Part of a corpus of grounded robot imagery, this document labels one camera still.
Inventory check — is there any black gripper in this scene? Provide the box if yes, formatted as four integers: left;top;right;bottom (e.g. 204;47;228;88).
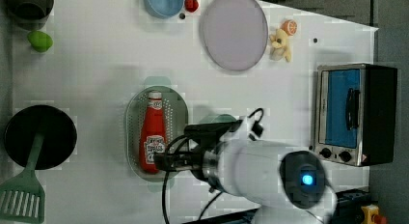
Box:
153;120;242;181

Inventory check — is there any red plush ketchup bottle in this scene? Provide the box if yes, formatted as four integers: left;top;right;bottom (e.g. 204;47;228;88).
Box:
139;91;166;174

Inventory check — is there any green mug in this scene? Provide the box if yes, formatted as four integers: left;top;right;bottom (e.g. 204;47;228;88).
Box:
200;114;236;124

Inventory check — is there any yellow plush toy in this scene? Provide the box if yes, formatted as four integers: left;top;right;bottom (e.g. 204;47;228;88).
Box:
269;29;291;62

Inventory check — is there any lilac round plate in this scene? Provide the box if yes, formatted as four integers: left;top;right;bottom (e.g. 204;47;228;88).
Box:
202;0;268;70

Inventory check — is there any black pan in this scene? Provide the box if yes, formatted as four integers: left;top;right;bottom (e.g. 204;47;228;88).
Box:
4;104;77;170

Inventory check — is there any red strawberry toy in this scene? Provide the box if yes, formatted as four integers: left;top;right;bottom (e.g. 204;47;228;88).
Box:
184;0;199;13

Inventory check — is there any blue bowl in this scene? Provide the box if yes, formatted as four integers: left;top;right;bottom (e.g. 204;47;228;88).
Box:
144;0;184;19

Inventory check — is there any orange slice toy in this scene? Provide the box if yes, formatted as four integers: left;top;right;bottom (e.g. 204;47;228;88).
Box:
282;19;297;36

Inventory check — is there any silver toaster oven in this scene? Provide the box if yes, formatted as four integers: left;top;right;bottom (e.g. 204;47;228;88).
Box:
313;64;397;167

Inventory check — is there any green slotted spatula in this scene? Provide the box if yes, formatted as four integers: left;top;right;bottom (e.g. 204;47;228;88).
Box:
0;133;45;224

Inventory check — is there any yellow red emergency button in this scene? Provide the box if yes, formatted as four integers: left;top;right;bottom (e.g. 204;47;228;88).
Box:
361;205;388;224

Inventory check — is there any green lime toy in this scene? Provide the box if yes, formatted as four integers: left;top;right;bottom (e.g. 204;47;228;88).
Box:
27;31;54;52

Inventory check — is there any dark grey cup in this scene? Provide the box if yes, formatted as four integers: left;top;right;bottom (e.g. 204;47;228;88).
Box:
3;0;54;31

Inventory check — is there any black cable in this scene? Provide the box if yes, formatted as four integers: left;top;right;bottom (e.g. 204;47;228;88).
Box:
161;135;191;224

